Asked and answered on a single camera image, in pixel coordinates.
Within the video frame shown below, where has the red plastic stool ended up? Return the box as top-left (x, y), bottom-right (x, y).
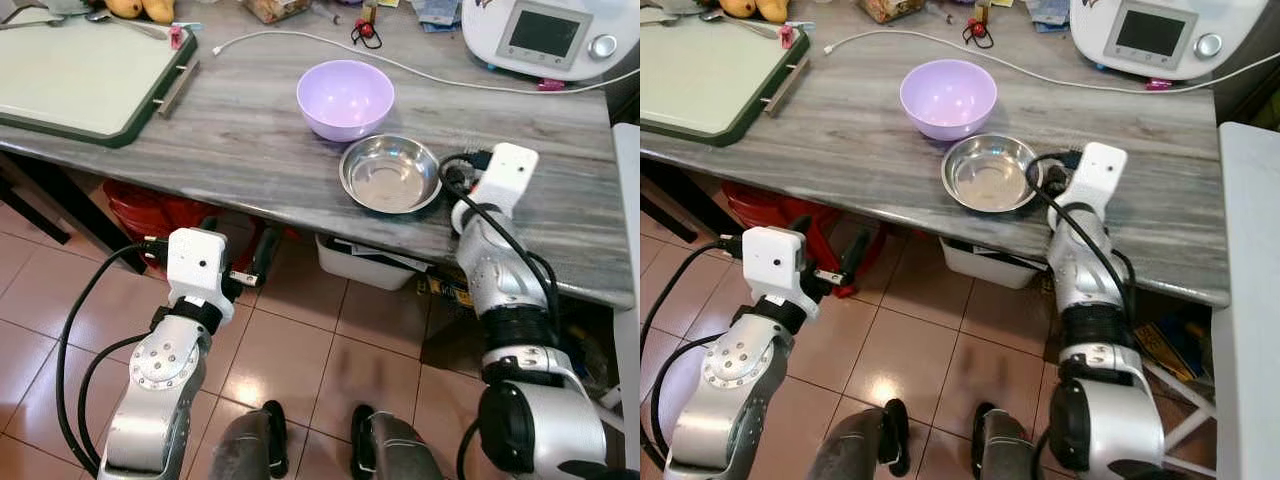
top-left (103, 180), bottom-right (283, 273)
top-left (720, 180), bottom-right (883, 298)

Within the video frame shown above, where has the stainless steel bowl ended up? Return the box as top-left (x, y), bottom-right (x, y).
top-left (941, 133), bottom-right (1043, 214)
top-left (338, 133), bottom-right (444, 215)

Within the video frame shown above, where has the white plastic bin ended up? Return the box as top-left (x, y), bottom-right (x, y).
top-left (316, 234), bottom-right (417, 292)
top-left (939, 237), bottom-right (1043, 291)

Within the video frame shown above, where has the yellow and blue box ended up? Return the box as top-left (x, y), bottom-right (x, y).
top-left (415, 270), bottom-right (473, 307)
top-left (1135, 318), bottom-right (1213, 383)

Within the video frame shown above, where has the dark table leg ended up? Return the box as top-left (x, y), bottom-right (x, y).
top-left (0, 150), bottom-right (133, 273)
top-left (640, 158), bottom-right (746, 263)

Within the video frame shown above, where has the white kitchen appliance with screen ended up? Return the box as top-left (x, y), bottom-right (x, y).
top-left (1070, 0), bottom-right (1280, 81)
top-left (462, 0), bottom-right (641, 83)

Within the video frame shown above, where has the purple plastic bowl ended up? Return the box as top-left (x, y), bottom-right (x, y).
top-left (899, 60), bottom-right (998, 142)
top-left (296, 60), bottom-right (396, 143)

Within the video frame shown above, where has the grey left robot leg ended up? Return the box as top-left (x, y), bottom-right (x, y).
top-left (808, 399), bottom-right (911, 480)
top-left (208, 400), bottom-right (291, 480)

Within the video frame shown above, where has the grey robot leg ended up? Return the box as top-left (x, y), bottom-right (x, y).
top-left (350, 404), bottom-right (443, 480)
top-left (208, 400), bottom-right (291, 480)
top-left (808, 399), bottom-right (911, 480)
top-left (971, 402), bottom-right (1043, 480)

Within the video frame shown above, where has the white tray with green rim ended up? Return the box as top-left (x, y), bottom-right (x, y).
top-left (0, 8), bottom-right (201, 149)
top-left (640, 10), bottom-right (813, 148)

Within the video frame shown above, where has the white cabinet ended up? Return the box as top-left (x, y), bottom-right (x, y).
top-left (611, 122), bottom-right (641, 473)
top-left (1213, 122), bottom-right (1280, 480)

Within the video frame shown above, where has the metal spoon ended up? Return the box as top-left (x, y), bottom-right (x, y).
top-left (699, 10), bottom-right (783, 40)
top-left (84, 10), bottom-right (171, 41)

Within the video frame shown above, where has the clear snack container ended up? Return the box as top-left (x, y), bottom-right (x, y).
top-left (857, 0), bottom-right (927, 24)
top-left (240, 0), bottom-right (312, 24)

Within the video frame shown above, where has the grey right robot leg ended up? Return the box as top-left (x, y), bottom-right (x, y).
top-left (350, 404), bottom-right (443, 480)
top-left (971, 402), bottom-right (1043, 480)

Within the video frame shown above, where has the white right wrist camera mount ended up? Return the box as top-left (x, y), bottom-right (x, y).
top-left (1068, 142), bottom-right (1129, 214)
top-left (468, 143), bottom-right (540, 217)

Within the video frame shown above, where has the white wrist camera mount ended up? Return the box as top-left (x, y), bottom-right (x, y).
top-left (468, 143), bottom-right (540, 217)
top-left (742, 226), bottom-right (808, 307)
top-left (1068, 142), bottom-right (1129, 214)
top-left (166, 228), bottom-right (234, 307)

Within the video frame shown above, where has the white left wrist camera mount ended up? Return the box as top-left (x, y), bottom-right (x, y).
top-left (166, 228), bottom-right (234, 307)
top-left (742, 226), bottom-right (808, 307)

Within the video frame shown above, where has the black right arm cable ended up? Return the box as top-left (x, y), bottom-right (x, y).
top-left (438, 152), bottom-right (562, 323)
top-left (1024, 152), bottom-right (1138, 323)

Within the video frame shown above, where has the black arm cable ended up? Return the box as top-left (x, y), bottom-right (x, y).
top-left (54, 243), bottom-right (171, 477)
top-left (438, 152), bottom-right (562, 323)
top-left (1024, 152), bottom-right (1138, 323)
top-left (641, 240), bottom-right (746, 477)

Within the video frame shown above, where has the white cable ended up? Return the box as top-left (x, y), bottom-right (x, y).
top-left (826, 30), bottom-right (1280, 96)
top-left (213, 30), bottom-right (641, 96)

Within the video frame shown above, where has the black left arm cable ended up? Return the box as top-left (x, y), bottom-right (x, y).
top-left (54, 243), bottom-right (171, 477)
top-left (641, 240), bottom-right (746, 477)

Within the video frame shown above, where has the white rack frame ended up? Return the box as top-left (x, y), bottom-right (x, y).
top-left (1143, 360), bottom-right (1218, 473)

